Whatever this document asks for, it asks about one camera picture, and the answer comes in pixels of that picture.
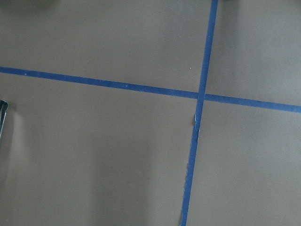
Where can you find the steel ice scoop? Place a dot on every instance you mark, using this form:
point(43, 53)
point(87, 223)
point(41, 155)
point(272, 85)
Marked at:
point(3, 111)

